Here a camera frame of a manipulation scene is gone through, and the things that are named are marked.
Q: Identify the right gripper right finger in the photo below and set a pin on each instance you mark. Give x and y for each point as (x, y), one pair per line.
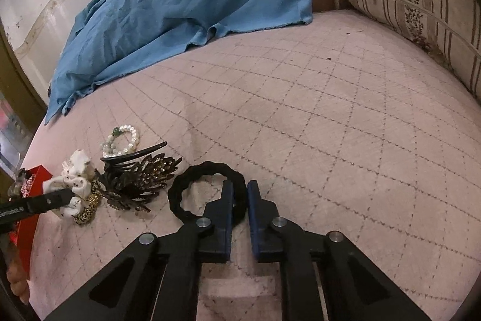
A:
(323, 277)

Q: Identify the black hair claw clip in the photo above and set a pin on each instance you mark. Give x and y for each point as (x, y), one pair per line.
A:
(134, 180)

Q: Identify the white dotted scrunchie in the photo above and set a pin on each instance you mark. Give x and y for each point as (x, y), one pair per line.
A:
(77, 175)

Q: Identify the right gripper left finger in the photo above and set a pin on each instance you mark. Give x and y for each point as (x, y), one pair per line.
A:
(156, 278)

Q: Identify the wooden glass door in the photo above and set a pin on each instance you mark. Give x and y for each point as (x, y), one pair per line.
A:
(22, 110)

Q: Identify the pink quilted bed cover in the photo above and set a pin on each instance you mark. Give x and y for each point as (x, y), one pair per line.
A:
(343, 123)

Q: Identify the leopard print scrunchie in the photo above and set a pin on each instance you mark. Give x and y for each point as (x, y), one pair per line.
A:
(88, 214)

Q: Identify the grey tulle scrunchie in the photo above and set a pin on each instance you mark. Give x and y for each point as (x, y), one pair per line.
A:
(15, 190)

